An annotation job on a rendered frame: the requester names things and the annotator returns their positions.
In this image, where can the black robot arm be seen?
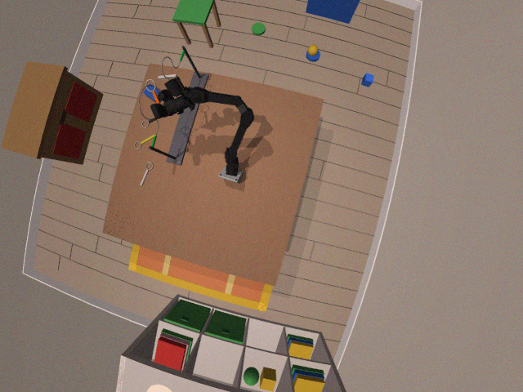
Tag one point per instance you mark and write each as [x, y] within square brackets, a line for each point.
[191, 95]

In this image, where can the blue rectangular block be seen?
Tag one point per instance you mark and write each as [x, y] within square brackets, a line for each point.
[150, 94]

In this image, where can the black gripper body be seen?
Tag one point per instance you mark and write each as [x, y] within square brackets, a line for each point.
[159, 111]

